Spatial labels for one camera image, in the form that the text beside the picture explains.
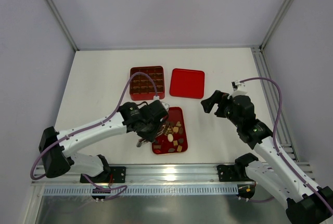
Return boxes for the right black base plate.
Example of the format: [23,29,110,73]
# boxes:
[216,164,238,182]

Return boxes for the red compartment chocolate box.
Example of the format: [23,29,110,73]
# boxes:
[129,66,165,101]

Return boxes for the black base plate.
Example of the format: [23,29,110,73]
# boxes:
[216,164,238,182]
[110,166,126,183]

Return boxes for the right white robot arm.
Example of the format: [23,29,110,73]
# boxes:
[201,91,332,223]

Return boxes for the red rectangular tray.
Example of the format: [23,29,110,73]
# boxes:
[151,107,188,155]

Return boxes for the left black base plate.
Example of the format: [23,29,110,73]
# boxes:
[110,166,126,183]

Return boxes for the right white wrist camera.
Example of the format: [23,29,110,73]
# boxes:
[230,80,247,98]

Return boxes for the aluminium front rail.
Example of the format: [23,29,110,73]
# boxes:
[31,163,317,184]

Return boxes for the right aluminium frame rails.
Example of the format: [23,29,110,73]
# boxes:
[251,46,298,162]

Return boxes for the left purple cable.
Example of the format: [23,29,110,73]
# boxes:
[30,72,160,180]

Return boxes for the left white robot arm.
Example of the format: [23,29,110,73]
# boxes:
[39,100,169,183]

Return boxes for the white oval chocolate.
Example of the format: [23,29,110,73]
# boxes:
[168,134,173,142]

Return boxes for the slotted cable duct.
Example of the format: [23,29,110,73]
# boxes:
[43,184,238,196]

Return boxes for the red box lid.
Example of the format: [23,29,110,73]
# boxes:
[169,68,205,99]

